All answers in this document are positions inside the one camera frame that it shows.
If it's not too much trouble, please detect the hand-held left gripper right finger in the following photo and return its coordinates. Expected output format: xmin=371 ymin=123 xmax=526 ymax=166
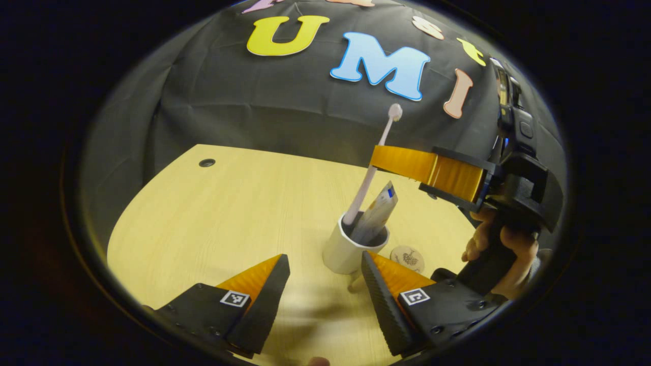
xmin=361 ymin=250 xmax=501 ymax=357

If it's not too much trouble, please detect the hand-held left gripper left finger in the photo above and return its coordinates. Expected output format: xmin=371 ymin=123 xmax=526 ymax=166
xmin=145 ymin=254 xmax=291 ymax=356

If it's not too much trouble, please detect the round cork coaster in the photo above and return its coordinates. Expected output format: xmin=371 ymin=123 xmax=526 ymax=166
xmin=390 ymin=246 xmax=425 ymax=273

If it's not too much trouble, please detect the white cup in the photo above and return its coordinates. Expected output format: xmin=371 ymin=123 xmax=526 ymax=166
xmin=322 ymin=212 xmax=391 ymax=293

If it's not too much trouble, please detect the white toothpaste tube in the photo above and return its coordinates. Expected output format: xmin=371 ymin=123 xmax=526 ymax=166
xmin=351 ymin=181 xmax=399 ymax=246

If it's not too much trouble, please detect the white toothbrush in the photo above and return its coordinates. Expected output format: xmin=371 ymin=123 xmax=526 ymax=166
xmin=342 ymin=103 xmax=403 ymax=227

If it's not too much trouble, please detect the light wooden desktop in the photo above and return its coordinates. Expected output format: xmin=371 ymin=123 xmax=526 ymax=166
xmin=107 ymin=144 xmax=476 ymax=366

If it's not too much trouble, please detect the black backdrop cloth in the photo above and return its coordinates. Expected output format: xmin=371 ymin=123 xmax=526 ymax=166
xmin=81 ymin=0 xmax=565 ymax=255

